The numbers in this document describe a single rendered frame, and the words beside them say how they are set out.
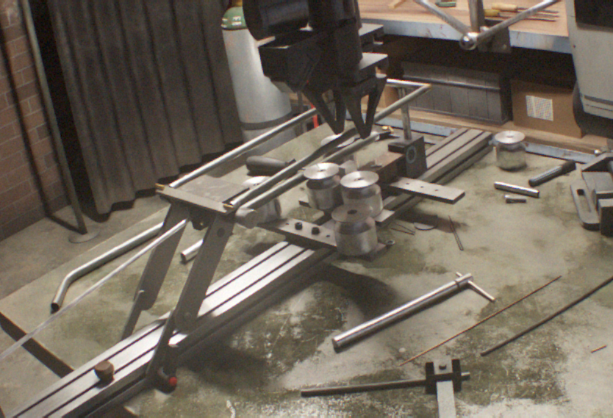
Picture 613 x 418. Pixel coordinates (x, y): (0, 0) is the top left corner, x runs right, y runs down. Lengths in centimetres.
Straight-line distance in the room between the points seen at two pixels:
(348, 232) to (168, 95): 282
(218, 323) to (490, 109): 179
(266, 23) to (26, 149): 294
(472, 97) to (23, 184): 217
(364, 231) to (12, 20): 289
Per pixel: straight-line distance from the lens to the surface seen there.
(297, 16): 87
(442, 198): 105
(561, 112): 243
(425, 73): 267
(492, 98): 255
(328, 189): 105
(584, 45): 161
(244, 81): 289
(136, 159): 359
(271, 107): 291
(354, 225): 92
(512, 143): 121
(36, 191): 379
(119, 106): 352
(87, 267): 114
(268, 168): 130
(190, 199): 87
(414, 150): 114
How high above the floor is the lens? 138
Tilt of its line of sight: 26 degrees down
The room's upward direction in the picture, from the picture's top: 10 degrees counter-clockwise
